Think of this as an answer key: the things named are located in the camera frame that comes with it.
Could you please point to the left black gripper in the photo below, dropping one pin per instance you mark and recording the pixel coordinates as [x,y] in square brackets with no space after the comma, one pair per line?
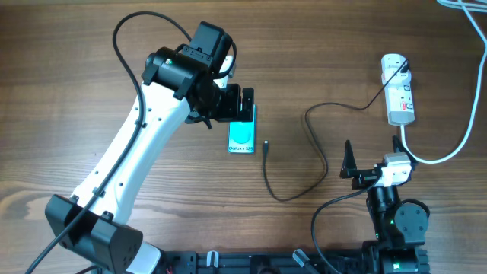
[231,112]

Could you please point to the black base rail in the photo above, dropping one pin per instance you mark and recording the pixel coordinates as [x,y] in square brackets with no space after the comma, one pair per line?
[344,261]

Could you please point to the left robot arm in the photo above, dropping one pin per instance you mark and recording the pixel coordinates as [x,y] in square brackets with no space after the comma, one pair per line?
[182,85]

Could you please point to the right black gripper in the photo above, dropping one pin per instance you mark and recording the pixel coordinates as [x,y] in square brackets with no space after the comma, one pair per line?
[364,177]

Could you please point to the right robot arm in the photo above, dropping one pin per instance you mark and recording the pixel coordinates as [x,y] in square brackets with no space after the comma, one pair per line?
[399,224]

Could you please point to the turquoise screen smartphone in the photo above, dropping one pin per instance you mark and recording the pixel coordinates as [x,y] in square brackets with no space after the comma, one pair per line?
[241,137]

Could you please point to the white power strip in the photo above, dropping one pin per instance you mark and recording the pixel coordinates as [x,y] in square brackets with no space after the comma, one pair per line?
[396,78]

